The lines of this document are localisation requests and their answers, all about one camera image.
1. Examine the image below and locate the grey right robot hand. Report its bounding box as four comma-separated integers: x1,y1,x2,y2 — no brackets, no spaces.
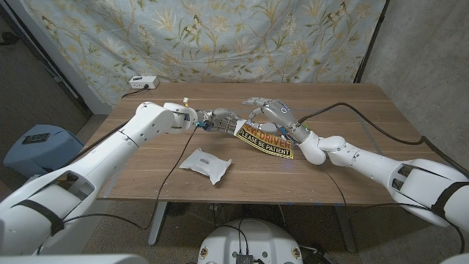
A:
243,97,311,144

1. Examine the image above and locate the yellow black bumper sticker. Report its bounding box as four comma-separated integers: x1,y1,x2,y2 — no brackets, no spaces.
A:
233,120,295,160

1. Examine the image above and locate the floral blue backdrop cloth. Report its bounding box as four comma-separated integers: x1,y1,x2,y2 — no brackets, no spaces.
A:
21,0,388,107

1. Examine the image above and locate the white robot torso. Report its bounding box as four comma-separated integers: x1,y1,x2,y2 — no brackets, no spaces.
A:
196,219,304,264

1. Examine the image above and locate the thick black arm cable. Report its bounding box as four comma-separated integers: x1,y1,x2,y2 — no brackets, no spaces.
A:
71,120,130,166
297,102,469,179

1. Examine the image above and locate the white power box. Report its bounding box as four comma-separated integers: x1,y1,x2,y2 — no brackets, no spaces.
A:
128,75,160,90

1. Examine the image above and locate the black door handle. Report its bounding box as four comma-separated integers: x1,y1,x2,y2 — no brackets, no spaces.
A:
0,32,20,47

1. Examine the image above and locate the white plastic package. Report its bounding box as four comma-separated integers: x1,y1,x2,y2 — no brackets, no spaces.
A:
178,147,233,186

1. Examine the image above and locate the black power box cable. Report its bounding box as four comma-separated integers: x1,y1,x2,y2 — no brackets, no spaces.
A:
122,84,149,99

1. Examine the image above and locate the grey table leg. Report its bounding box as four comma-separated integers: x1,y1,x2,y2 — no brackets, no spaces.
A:
335,205,357,253
148,201,169,246

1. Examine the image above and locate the blue plastic bin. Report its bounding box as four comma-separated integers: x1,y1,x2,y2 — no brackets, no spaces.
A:
2,124,85,179

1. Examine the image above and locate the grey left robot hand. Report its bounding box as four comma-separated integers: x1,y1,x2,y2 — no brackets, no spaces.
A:
196,108,244,136

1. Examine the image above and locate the black backdrop pole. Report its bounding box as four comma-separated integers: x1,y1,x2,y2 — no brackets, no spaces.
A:
353,0,390,84

